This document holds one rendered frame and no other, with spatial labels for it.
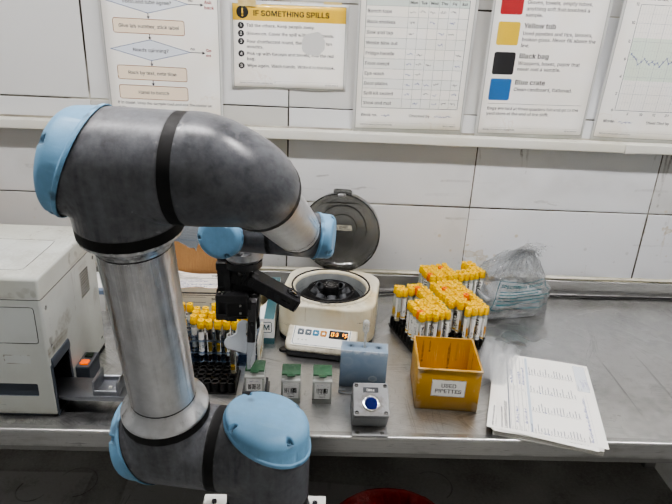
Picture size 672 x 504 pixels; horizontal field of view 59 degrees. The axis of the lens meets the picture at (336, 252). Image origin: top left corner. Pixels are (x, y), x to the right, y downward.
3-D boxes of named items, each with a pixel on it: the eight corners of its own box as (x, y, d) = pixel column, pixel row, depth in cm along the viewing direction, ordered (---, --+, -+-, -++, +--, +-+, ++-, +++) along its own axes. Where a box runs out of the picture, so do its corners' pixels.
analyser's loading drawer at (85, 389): (41, 404, 117) (37, 382, 115) (55, 384, 123) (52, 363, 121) (147, 406, 117) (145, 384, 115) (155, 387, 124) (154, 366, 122)
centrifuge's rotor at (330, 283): (294, 319, 146) (294, 293, 143) (305, 292, 160) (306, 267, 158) (356, 325, 144) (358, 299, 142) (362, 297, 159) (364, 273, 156)
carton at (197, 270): (127, 340, 144) (121, 284, 138) (158, 289, 170) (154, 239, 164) (230, 343, 144) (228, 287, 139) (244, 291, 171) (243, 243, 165)
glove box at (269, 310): (231, 343, 145) (230, 308, 141) (243, 298, 167) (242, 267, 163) (282, 344, 145) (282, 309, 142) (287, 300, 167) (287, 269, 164)
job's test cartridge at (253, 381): (244, 399, 122) (244, 373, 120) (247, 386, 126) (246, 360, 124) (264, 400, 122) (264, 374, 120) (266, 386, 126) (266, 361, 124)
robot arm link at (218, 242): (261, 220, 92) (276, 199, 102) (191, 214, 93) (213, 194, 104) (261, 266, 95) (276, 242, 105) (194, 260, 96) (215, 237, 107)
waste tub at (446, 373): (413, 409, 124) (417, 368, 120) (409, 372, 136) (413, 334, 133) (477, 413, 124) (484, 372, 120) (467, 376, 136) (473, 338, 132)
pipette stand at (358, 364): (338, 393, 128) (340, 353, 124) (340, 375, 134) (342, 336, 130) (384, 397, 127) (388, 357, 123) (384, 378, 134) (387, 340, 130)
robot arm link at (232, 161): (294, 99, 54) (339, 207, 102) (178, 92, 55) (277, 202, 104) (280, 223, 53) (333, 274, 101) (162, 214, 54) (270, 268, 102)
